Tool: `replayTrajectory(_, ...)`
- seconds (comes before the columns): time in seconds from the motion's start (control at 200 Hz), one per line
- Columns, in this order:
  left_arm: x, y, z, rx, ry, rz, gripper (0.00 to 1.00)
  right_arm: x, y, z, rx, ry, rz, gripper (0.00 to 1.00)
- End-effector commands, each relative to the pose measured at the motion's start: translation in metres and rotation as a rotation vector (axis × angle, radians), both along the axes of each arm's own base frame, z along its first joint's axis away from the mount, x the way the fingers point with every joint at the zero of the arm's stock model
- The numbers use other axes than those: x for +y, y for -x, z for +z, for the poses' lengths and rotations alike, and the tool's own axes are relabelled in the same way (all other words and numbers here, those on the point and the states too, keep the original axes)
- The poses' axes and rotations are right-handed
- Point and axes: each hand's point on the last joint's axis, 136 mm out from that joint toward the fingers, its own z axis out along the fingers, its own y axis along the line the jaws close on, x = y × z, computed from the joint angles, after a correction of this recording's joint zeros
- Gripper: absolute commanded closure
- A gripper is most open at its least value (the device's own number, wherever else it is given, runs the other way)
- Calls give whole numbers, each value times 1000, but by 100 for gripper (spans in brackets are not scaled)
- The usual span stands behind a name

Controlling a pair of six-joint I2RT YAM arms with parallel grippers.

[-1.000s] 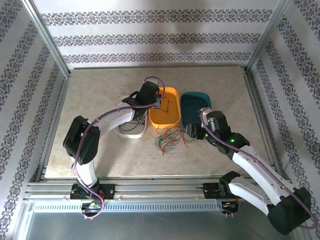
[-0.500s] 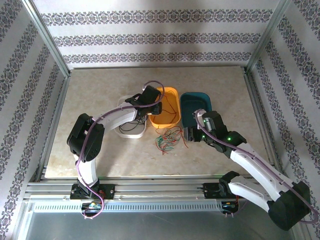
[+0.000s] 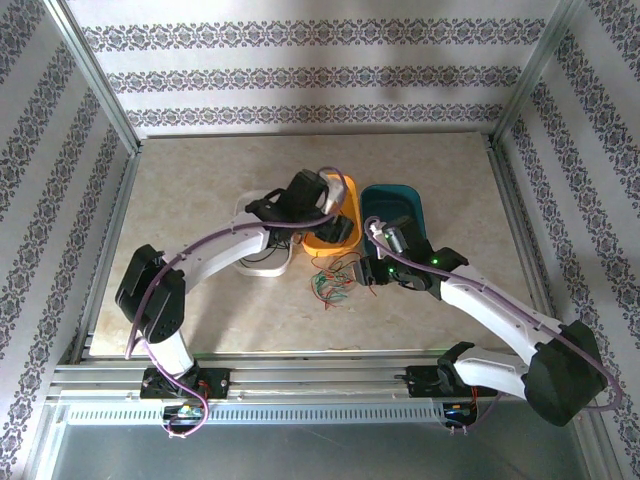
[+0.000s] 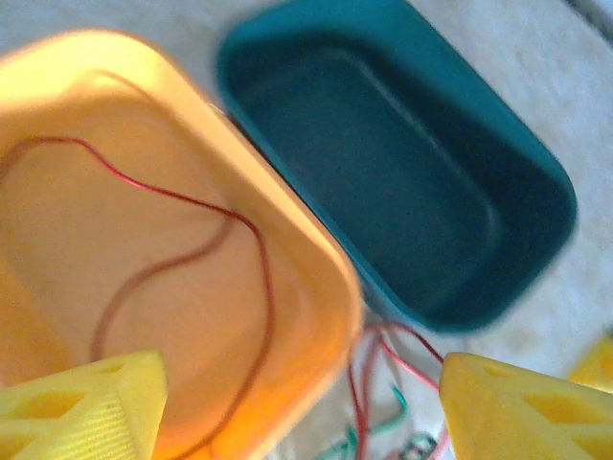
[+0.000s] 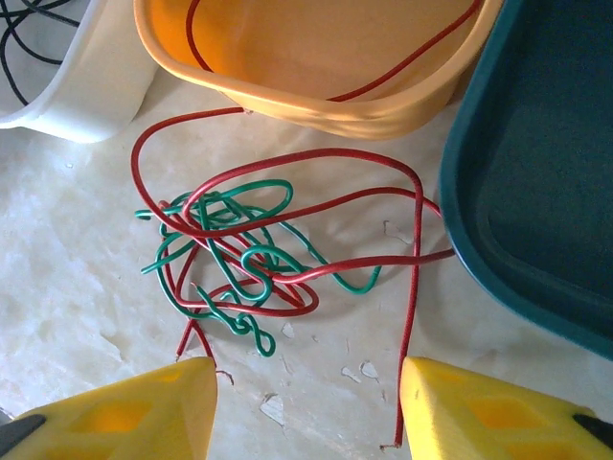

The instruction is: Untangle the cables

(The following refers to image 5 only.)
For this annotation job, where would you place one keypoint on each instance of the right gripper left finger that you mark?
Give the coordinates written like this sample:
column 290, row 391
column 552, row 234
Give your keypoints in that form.
column 120, row 421

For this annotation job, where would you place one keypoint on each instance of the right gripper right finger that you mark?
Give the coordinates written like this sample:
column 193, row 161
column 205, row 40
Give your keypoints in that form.
column 493, row 421

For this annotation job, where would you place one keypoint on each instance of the white plastic tray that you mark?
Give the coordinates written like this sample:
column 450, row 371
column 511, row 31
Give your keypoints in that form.
column 96, row 86

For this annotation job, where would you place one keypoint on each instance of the orange plastic tray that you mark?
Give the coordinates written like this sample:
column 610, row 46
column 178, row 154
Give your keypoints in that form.
column 311, row 48

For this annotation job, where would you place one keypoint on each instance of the teal plastic tray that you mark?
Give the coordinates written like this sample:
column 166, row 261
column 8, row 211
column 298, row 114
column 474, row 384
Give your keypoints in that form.
column 551, row 144

